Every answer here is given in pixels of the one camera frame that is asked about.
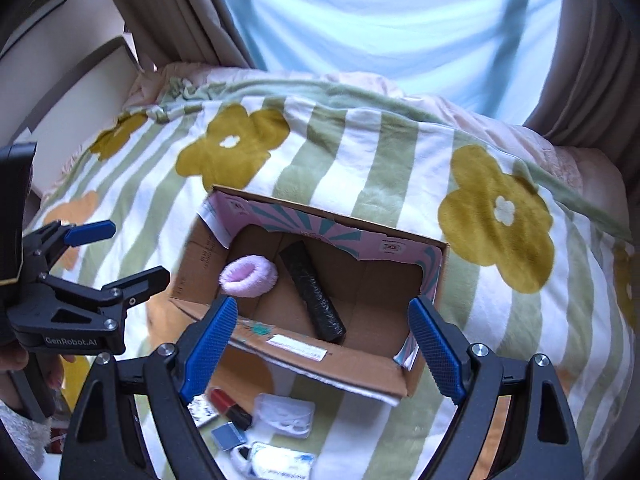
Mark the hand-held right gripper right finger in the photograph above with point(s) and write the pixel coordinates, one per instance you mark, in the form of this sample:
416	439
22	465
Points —
435	355

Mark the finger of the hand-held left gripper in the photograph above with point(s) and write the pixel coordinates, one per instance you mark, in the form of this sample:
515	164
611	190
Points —
90	232
140	285

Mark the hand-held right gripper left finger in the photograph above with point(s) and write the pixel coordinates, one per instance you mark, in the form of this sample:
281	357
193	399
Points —
210	350

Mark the red and black tube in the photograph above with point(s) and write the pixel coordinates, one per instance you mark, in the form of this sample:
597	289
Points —
222	399

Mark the small white packet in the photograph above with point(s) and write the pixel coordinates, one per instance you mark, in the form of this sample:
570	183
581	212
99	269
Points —
202	412

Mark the small blue box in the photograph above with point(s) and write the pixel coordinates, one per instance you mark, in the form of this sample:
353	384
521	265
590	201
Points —
227	435

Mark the clear plastic case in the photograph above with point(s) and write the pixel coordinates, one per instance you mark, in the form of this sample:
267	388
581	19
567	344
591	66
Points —
280	415

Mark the printed cardboard box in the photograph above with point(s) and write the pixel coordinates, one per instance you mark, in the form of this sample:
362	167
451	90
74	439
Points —
320	362

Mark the white sock with black mark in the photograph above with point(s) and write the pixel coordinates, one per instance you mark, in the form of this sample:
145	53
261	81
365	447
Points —
241	460

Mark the person's left hand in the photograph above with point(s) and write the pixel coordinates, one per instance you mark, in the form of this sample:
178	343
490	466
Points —
12	357

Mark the pink fuzzy scrunchie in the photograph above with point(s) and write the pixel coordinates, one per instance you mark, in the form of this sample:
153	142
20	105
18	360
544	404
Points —
260	280

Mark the black bag roll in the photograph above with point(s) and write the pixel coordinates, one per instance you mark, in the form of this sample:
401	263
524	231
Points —
310	290

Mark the white bed headboard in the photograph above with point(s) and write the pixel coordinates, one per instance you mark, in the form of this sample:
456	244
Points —
85	105

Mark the floral striped blanket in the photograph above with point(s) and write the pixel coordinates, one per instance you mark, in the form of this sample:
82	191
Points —
350	150

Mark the beige curtain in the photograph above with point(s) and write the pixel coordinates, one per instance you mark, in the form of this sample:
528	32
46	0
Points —
590	60
165	10

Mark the light blue sheer curtain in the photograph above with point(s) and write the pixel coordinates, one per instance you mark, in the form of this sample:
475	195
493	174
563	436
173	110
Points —
375	25

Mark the framed wall picture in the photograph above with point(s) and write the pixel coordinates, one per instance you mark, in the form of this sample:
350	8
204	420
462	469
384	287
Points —
35	5

